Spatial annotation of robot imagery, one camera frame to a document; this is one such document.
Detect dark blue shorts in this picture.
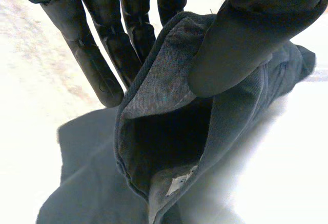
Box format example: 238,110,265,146
35,11,317,224

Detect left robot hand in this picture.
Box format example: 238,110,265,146
7,0,328,108

